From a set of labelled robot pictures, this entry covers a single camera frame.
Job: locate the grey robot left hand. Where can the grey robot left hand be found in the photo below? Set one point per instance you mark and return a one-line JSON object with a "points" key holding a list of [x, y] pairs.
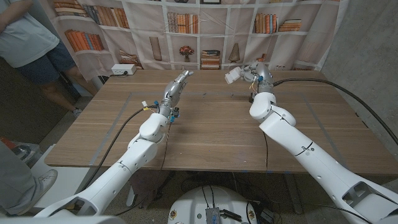
{"points": [[172, 91]]}

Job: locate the white bandage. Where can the white bandage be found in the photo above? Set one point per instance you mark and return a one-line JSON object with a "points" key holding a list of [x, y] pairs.
{"points": [[233, 75]]}

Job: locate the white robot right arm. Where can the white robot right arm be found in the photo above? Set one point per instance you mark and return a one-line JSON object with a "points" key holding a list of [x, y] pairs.
{"points": [[311, 161]]}

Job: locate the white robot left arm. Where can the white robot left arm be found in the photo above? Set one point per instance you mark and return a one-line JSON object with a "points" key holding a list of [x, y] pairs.
{"points": [[124, 171]]}

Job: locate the white power strip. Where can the white power strip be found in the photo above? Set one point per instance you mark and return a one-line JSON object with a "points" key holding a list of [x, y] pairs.
{"points": [[122, 69]]}

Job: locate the printed bookshelf backdrop cloth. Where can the printed bookshelf backdrop cloth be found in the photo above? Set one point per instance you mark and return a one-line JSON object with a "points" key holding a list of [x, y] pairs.
{"points": [[217, 43]]}

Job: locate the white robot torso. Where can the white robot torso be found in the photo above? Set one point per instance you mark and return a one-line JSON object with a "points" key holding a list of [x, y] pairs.
{"points": [[189, 202]]}

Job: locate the metal table leg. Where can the metal table leg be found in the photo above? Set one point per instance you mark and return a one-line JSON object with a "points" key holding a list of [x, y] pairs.
{"points": [[131, 197], [293, 196]]}

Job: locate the grey finned module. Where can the grey finned module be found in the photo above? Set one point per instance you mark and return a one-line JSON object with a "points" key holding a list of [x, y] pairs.
{"points": [[213, 216]]}

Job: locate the white low platform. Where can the white low platform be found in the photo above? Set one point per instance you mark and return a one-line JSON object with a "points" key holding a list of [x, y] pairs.
{"points": [[68, 183]]}

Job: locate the person in light blue shirt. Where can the person in light blue shirt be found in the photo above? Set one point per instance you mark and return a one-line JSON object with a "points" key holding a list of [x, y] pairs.
{"points": [[25, 40]]}

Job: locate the person in grey trousers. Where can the person in grey trousers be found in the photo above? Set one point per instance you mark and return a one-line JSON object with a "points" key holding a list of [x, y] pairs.
{"points": [[15, 180]]}

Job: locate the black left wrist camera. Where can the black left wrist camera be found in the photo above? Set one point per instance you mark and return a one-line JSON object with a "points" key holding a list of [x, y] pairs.
{"points": [[174, 113]]}

